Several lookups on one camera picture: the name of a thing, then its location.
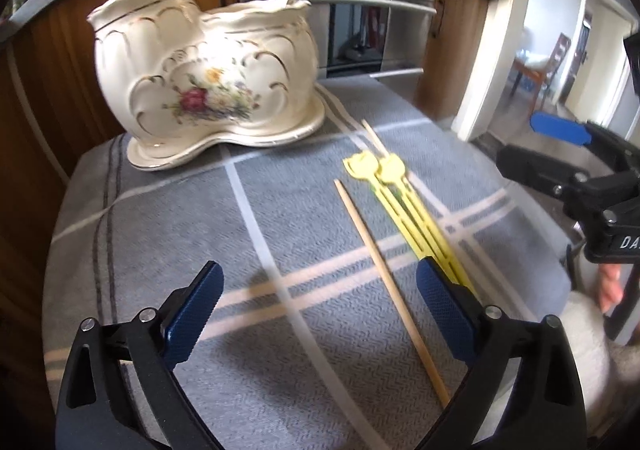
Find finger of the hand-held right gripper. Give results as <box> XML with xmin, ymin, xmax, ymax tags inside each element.
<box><xmin>531</xmin><ymin>111</ymin><xmax>640</xmax><ymax>171</ymax></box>
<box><xmin>496</xmin><ymin>144</ymin><xmax>621</xmax><ymax>205</ymax></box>

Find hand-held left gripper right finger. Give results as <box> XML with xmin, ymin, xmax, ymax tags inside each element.
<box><xmin>416</xmin><ymin>257</ymin><xmax>586</xmax><ymax>450</ymax></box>

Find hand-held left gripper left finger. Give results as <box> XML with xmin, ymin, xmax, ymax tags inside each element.
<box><xmin>55</xmin><ymin>260</ymin><xmax>224</xmax><ymax>450</ymax></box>

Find wooden chopstick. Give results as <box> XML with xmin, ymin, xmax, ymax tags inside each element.
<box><xmin>361</xmin><ymin>119</ymin><xmax>388</xmax><ymax>158</ymax></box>
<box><xmin>334</xmin><ymin>180</ymin><xmax>451</xmax><ymax>408</ymax></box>

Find yellow-green training chopsticks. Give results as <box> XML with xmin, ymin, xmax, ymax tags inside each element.
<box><xmin>378</xmin><ymin>156</ymin><xmax>478</xmax><ymax>295</ymax></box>

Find yellow plastic chopsticks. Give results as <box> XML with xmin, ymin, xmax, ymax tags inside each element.
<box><xmin>342</xmin><ymin>152</ymin><xmax>468</xmax><ymax>288</ymax></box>

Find floral ceramic utensil holder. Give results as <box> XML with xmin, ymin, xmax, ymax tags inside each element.
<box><xmin>87</xmin><ymin>0</ymin><xmax>327</xmax><ymax>173</ymax></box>

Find person's right hand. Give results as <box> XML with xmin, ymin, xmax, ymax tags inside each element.
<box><xmin>595</xmin><ymin>260</ymin><xmax>623</xmax><ymax>315</ymax></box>

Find wooden dining chair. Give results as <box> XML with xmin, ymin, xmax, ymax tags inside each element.
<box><xmin>511</xmin><ymin>32</ymin><xmax>572</xmax><ymax>111</ymax></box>

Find grey striped tablecloth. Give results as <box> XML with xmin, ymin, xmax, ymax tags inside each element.
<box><xmin>42</xmin><ymin>77</ymin><xmax>586</xmax><ymax>450</ymax></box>

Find wooden cabinet door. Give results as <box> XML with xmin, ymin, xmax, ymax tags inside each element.
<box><xmin>416</xmin><ymin>0</ymin><xmax>490</xmax><ymax>119</ymax></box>

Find white fuzzy cloth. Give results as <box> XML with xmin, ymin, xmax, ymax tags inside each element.
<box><xmin>562</xmin><ymin>290</ymin><xmax>636</xmax><ymax>450</ymax></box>

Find stainless steel built-in oven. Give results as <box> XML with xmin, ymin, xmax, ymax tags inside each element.
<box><xmin>236</xmin><ymin>0</ymin><xmax>441</xmax><ymax>80</ymax></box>

